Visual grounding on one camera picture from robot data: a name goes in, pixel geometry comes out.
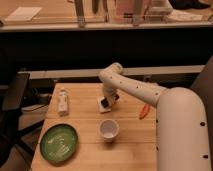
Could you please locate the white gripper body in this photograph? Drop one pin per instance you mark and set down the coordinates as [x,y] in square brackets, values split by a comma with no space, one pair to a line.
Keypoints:
[110,94]

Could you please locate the black eraser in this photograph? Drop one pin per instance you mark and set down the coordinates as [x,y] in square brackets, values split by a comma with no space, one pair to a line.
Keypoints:
[104,102]

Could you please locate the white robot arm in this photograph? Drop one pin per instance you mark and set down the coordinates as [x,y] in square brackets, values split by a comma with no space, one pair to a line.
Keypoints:
[182,136]

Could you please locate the white cup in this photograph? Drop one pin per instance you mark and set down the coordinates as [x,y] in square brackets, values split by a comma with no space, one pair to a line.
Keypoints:
[108,130]

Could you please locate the orange carrot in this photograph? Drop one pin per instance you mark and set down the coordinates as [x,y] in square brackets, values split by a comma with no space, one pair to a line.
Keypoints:
[144,112]

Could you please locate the white plastic bottle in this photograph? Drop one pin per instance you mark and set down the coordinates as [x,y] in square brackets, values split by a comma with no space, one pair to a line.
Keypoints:
[63,99]

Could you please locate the green plate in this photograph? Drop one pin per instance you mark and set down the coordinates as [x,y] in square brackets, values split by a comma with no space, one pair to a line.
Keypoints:
[59,143]

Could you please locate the black office chair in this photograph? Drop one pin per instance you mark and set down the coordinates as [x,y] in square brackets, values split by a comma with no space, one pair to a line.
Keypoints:
[10,112]

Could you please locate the white paper sheet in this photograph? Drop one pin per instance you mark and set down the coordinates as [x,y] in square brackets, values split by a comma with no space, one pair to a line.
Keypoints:
[23,14]

